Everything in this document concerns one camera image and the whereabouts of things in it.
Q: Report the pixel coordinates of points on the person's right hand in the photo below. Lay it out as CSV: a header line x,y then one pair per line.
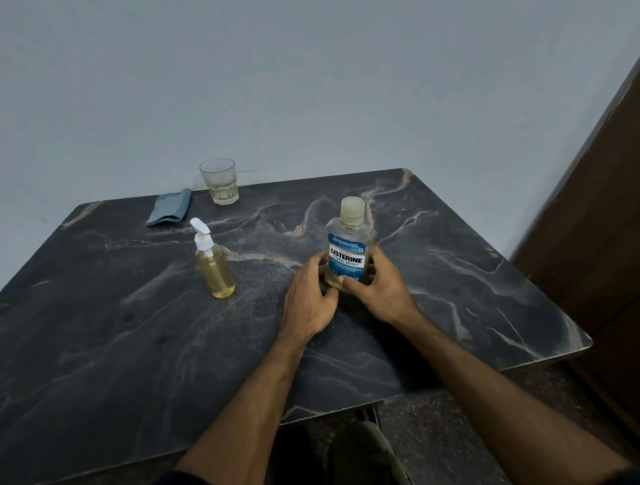
x,y
382,300

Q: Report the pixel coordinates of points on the person's left hand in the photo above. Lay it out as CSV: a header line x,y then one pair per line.
x,y
306,305

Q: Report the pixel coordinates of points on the person's left thumb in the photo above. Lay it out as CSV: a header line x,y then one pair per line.
x,y
331,296

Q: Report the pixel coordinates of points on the person's right thumb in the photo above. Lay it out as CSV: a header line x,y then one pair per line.
x,y
350,285

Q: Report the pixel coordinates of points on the clear blue-label mouthwash bottle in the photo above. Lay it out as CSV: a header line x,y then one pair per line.
x,y
351,240

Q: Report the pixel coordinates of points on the person's right forearm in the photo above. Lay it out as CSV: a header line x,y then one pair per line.
x,y
492,404

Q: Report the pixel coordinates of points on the person's left forearm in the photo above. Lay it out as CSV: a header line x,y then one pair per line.
x,y
245,414

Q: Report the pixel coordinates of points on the clear pump bottle yellow liquid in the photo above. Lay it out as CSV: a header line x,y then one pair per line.
x,y
215,270

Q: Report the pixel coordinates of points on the black metal table leg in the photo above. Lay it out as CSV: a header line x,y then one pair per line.
x,y
369,415

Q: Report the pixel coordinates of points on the clear drinking glass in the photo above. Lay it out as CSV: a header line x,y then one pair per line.
x,y
220,182

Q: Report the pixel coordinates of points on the person's green trouser leg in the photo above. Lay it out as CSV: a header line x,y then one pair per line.
x,y
365,457

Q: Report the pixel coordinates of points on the folded blue cloth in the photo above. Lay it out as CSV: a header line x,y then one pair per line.
x,y
170,207

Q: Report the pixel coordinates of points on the brown wooden door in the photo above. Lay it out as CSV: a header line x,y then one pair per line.
x,y
590,260

